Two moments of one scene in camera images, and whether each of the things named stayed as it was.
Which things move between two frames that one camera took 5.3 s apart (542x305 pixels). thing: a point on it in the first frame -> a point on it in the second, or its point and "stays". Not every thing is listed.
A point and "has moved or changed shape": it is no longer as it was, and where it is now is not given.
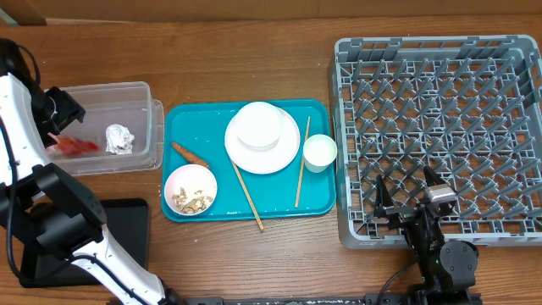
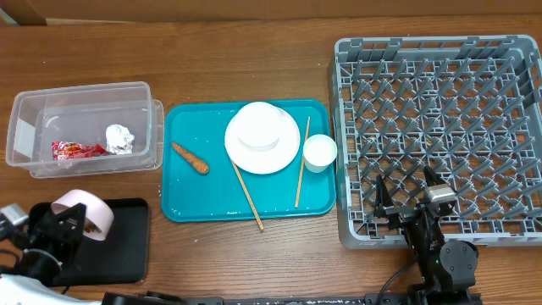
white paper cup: [318, 151] stays
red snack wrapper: [69, 146] has moved or changed shape
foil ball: [118, 140] stays
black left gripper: [69, 110] -> [50, 230]
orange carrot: [189, 156] stays
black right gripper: [383, 201] stays
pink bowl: [196, 182] has moved or changed shape
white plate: [267, 161] stays
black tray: [128, 221] stays
